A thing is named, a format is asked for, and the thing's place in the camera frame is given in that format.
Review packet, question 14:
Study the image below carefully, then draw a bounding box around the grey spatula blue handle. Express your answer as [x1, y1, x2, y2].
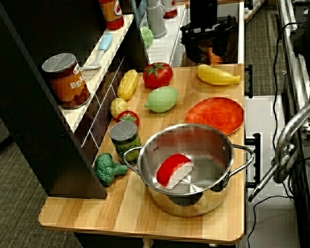
[80, 33, 114, 72]

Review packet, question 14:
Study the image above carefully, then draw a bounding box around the metal clamp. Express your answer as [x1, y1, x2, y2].
[247, 76, 310, 203]

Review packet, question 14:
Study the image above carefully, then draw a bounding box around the red toy ketchup bottle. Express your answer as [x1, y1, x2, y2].
[98, 0, 125, 30]

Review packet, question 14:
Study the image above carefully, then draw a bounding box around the yellow toy corn cob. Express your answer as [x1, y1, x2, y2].
[117, 69, 140, 101]

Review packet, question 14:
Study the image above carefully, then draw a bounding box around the black toy kitchen shelf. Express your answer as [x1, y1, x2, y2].
[0, 0, 148, 199]

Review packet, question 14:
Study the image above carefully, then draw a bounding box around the aluminium rail frame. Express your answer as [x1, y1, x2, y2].
[275, 0, 310, 132]

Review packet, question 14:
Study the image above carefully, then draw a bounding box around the yellow toy banana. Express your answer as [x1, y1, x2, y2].
[196, 64, 241, 86]

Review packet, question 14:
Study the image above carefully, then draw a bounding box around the red white toy sushi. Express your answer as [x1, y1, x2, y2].
[156, 152, 194, 191]

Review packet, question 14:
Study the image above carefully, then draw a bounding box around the red white toy can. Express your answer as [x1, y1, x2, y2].
[162, 0, 178, 19]

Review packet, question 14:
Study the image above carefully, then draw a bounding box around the green pickle toy can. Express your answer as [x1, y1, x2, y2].
[108, 121, 143, 166]

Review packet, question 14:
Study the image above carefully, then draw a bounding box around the yellow toy potato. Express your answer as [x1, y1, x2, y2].
[110, 97, 129, 119]

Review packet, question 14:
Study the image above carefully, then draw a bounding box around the red toy tomato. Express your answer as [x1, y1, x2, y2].
[142, 61, 174, 89]

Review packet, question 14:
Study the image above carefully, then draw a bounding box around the orange beans toy can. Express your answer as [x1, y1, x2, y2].
[41, 53, 91, 109]

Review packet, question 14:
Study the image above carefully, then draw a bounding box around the light green toy lime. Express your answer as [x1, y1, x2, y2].
[144, 86, 179, 113]

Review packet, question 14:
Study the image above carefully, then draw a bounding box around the orange red plate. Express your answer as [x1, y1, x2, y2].
[184, 97, 245, 136]

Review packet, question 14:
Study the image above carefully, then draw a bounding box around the stainless steel pot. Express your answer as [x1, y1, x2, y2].
[122, 123, 256, 218]

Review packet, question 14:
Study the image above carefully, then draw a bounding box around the black cable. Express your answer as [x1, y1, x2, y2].
[271, 22, 308, 148]
[252, 194, 297, 248]

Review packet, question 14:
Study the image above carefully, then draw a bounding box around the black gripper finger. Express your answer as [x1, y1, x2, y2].
[212, 38, 224, 56]
[184, 38, 201, 63]

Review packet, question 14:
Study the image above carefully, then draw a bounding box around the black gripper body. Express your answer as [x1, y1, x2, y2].
[180, 15, 239, 45]

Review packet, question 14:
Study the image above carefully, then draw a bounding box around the red toy strawberry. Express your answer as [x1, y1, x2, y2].
[115, 110, 140, 127]

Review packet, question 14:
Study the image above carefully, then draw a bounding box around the green toy broccoli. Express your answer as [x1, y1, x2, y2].
[93, 152, 129, 187]

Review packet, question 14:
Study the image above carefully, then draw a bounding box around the black drawer handle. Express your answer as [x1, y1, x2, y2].
[244, 132, 261, 189]

